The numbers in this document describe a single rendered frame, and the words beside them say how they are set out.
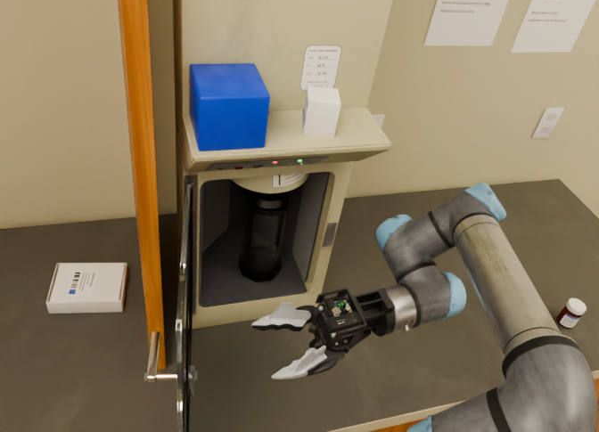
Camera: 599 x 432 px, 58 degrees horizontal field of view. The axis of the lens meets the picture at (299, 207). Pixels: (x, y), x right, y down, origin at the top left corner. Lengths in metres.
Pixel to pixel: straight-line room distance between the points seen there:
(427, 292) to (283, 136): 0.35
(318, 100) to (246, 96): 0.13
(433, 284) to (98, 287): 0.76
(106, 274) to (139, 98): 0.67
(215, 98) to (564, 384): 0.55
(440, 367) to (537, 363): 0.65
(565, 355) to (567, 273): 1.03
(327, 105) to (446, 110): 0.87
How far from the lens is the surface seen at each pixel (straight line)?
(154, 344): 0.94
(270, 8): 0.83
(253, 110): 0.77
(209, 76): 0.80
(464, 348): 1.39
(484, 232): 0.88
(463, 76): 1.63
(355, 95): 0.95
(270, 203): 1.12
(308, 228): 1.21
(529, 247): 1.75
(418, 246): 0.95
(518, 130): 1.88
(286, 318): 0.87
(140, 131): 0.79
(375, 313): 0.88
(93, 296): 1.31
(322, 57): 0.89
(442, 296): 0.94
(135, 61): 0.74
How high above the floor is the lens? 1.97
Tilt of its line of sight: 40 degrees down
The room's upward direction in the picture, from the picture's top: 10 degrees clockwise
